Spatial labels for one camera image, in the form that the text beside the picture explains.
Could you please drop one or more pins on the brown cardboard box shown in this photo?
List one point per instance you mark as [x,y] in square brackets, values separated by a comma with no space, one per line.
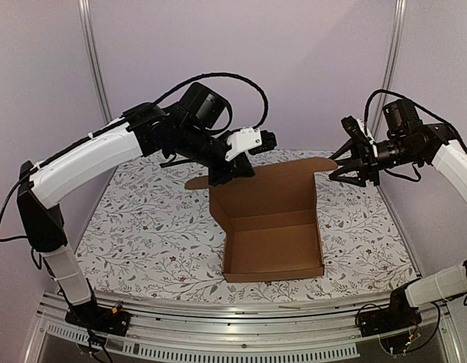
[270,221]

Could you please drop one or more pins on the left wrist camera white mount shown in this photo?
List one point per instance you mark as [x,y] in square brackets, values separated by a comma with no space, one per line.
[251,140]

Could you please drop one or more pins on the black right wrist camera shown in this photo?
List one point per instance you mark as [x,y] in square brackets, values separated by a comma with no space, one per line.
[359,132]

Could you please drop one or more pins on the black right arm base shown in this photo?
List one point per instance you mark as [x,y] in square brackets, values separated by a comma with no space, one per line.
[372,319]

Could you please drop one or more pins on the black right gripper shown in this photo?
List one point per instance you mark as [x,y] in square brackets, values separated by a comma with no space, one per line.
[366,157]

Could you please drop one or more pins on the aluminium front rail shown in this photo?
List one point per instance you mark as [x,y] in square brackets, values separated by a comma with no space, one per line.
[164,330]

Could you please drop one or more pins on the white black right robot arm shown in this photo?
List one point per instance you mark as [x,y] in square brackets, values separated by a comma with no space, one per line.
[425,158]

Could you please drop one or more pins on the right aluminium frame post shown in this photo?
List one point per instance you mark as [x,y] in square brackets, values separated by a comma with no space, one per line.
[393,52]

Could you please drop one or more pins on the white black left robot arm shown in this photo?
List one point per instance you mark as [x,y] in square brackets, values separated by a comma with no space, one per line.
[184,128]

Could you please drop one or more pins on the floral white table mat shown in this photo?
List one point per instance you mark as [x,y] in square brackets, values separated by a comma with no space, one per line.
[150,237]

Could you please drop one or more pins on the left aluminium frame post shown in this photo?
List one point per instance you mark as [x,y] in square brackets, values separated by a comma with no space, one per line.
[87,25]

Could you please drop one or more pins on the aluminium frame post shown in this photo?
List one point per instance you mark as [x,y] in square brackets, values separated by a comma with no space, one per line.
[393,52]
[87,25]

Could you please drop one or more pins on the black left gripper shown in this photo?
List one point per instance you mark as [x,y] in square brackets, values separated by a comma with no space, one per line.
[240,167]

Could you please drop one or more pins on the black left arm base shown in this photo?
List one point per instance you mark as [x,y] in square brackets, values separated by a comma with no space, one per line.
[110,320]

